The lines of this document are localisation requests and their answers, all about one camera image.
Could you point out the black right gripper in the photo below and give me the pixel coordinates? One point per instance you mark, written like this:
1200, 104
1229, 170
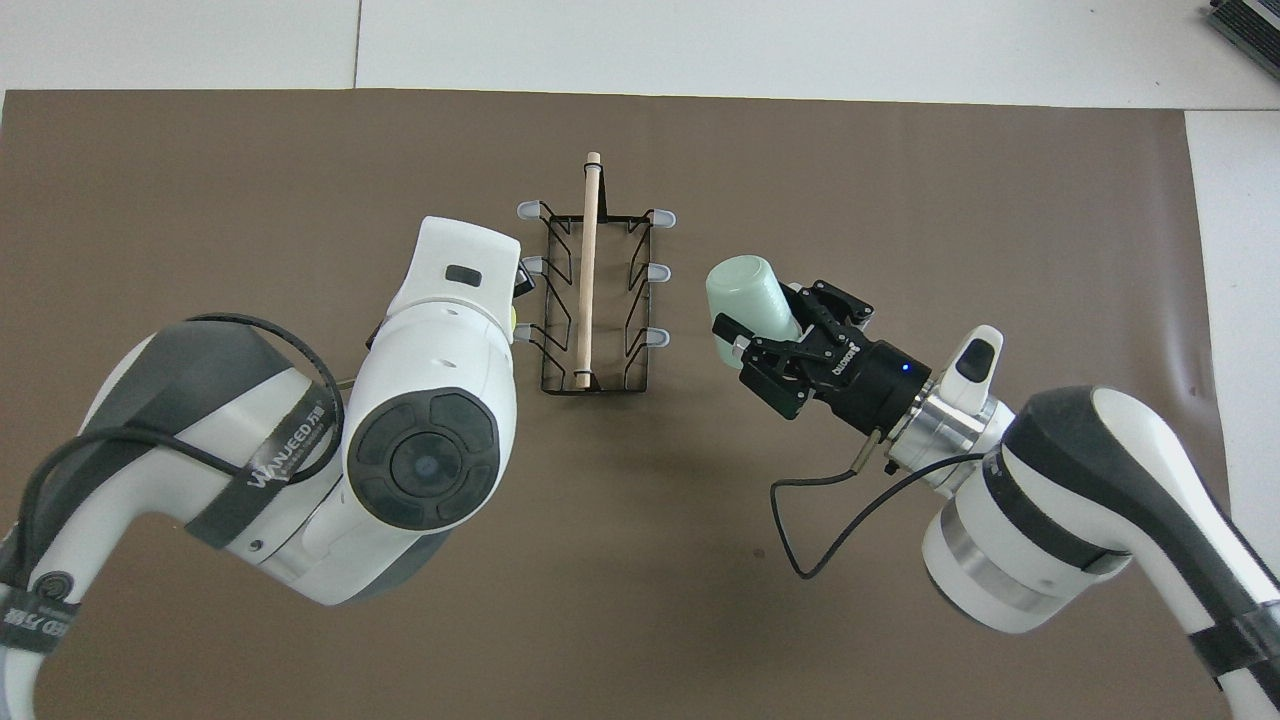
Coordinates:
870, 385

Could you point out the pale green cup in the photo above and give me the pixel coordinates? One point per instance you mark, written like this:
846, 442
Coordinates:
745, 290

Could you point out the yellow cup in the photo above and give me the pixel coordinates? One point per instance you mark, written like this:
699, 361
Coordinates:
515, 326

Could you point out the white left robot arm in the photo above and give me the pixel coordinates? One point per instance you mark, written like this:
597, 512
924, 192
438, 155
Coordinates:
430, 360

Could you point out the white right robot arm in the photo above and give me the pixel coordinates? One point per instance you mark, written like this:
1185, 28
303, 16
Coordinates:
1100, 470

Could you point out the brown table mat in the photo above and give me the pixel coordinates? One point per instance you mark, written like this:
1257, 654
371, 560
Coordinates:
650, 550

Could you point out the grey ribbed device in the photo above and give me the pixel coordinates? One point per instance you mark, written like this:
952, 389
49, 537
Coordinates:
1250, 25

